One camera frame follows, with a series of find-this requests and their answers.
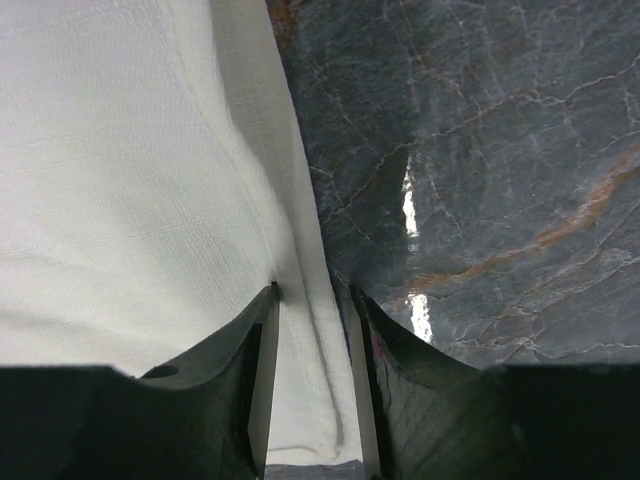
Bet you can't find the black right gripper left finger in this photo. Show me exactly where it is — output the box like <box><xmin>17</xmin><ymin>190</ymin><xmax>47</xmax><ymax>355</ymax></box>
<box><xmin>139</xmin><ymin>283</ymin><xmax>280</xmax><ymax>479</ymax></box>

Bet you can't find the white cloth napkin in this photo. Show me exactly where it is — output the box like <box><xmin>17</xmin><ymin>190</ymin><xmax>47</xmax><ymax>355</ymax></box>
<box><xmin>1</xmin><ymin>1</ymin><xmax>361</xmax><ymax>465</ymax></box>

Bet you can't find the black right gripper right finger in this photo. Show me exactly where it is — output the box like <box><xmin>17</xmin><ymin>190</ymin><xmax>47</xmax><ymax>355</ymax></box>
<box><xmin>350</xmin><ymin>287</ymin><xmax>505</xmax><ymax>479</ymax></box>

